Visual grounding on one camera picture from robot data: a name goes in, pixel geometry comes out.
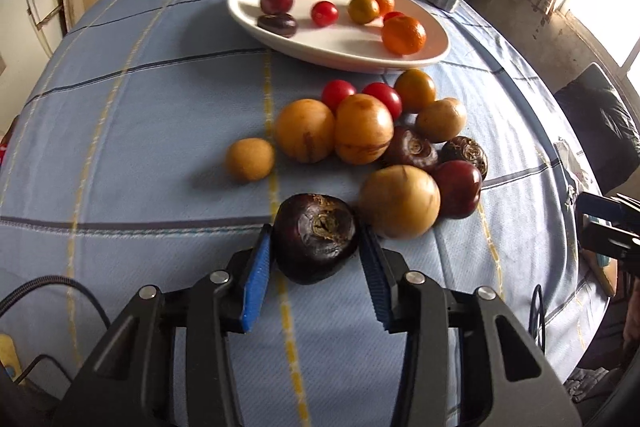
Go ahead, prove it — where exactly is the white plate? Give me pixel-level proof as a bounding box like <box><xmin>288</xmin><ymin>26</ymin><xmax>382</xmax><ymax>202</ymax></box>
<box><xmin>227</xmin><ymin>0</ymin><xmax>451</xmax><ymax>75</ymax></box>

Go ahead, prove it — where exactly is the dark water chestnut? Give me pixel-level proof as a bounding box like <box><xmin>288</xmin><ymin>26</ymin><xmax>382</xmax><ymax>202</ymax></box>
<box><xmin>257</xmin><ymin>13</ymin><xmax>299</xmax><ymax>38</ymax></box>
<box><xmin>440</xmin><ymin>136</ymin><xmax>489</xmax><ymax>180</ymax></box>
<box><xmin>271</xmin><ymin>193</ymin><xmax>360</xmax><ymax>286</ymax></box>
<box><xmin>381</xmin><ymin>126</ymin><xmax>441</xmax><ymax>174</ymax></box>

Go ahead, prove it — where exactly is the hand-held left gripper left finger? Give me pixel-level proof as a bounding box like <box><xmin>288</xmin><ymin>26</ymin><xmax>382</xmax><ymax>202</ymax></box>
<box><xmin>52</xmin><ymin>223</ymin><xmax>274</xmax><ymax>427</ymax></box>

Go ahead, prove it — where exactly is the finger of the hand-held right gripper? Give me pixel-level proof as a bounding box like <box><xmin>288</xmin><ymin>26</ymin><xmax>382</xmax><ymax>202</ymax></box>
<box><xmin>575</xmin><ymin>192</ymin><xmax>640</xmax><ymax>223</ymax></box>
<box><xmin>580</xmin><ymin>221</ymin><xmax>640</xmax><ymax>278</ymax></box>

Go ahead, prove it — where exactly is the black cloth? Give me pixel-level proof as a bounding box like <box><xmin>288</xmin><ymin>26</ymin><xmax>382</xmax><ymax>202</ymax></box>
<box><xmin>554</xmin><ymin>63</ymin><xmax>640</xmax><ymax>195</ymax></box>

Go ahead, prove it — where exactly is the yellowish tangerine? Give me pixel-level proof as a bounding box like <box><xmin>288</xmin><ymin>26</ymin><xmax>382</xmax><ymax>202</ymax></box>
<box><xmin>348</xmin><ymin>0</ymin><xmax>381</xmax><ymax>26</ymax></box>

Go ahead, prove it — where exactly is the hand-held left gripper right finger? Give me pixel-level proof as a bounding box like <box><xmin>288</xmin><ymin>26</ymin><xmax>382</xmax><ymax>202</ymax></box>
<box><xmin>356</xmin><ymin>226</ymin><xmax>584</xmax><ymax>427</ymax></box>

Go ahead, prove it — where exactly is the black cable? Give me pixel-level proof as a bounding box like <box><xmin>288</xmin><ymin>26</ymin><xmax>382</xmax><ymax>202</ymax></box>
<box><xmin>0</xmin><ymin>275</ymin><xmax>112</xmax><ymax>330</ymax></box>
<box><xmin>529</xmin><ymin>283</ymin><xmax>547</xmax><ymax>350</ymax></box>

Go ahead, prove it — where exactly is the blue checked tablecloth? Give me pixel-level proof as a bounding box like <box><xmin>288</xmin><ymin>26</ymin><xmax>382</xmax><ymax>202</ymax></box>
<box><xmin>0</xmin><ymin>0</ymin><xmax>613</xmax><ymax>427</ymax></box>

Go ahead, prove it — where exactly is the small tan round fruit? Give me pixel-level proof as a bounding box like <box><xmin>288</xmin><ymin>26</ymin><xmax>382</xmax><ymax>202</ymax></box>
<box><xmin>225</xmin><ymin>137</ymin><xmax>276</xmax><ymax>182</ymax></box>

